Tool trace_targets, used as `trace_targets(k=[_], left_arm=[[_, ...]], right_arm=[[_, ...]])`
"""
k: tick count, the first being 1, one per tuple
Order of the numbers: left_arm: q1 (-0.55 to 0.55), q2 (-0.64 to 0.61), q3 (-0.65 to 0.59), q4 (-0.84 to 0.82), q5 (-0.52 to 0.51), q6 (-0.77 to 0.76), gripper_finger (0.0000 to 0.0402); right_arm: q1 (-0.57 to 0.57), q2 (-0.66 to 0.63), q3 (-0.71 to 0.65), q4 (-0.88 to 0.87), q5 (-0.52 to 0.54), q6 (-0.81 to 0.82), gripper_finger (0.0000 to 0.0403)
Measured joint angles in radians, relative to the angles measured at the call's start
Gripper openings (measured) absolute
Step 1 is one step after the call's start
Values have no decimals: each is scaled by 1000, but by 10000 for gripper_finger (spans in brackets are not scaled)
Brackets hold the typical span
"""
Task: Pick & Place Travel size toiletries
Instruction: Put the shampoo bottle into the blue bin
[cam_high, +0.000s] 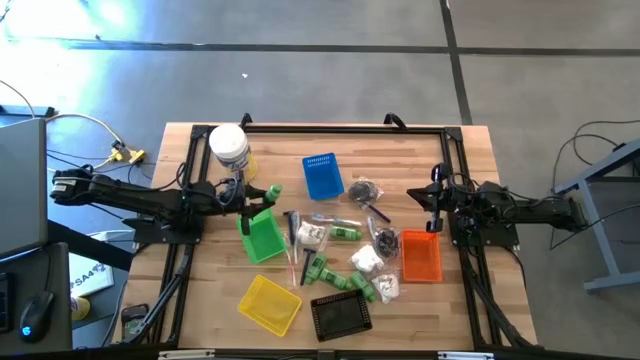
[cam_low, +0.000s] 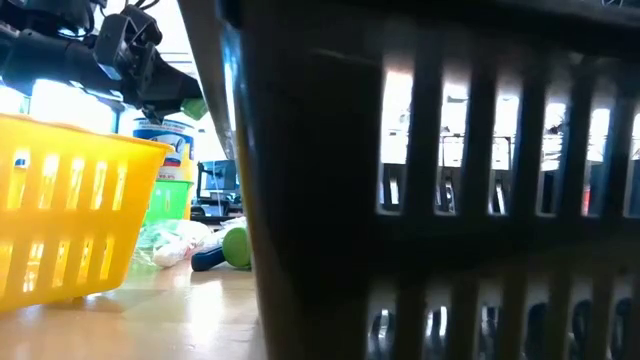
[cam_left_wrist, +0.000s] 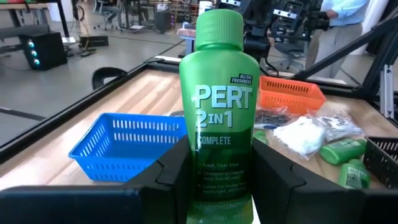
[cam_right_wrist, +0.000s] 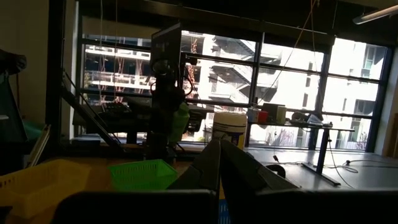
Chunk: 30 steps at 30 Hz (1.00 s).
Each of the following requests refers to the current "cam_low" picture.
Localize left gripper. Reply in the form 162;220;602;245
94;14;204;125

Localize Lysol wipes canister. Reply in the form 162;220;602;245
132;117;197;221

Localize black computer monitor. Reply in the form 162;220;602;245
196;159;240;204

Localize green plastic basket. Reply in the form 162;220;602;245
143;178;194;226

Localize clear wrapped patterned white packet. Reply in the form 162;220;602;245
130;218;214;270

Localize yellow plastic slotted basket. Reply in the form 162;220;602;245
0;112;175;314

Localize black plastic slotted basket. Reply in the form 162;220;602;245
177;0;640;360

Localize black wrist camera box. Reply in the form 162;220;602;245
119;3;164;49

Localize black table edge rail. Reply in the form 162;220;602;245
189;213;246;225

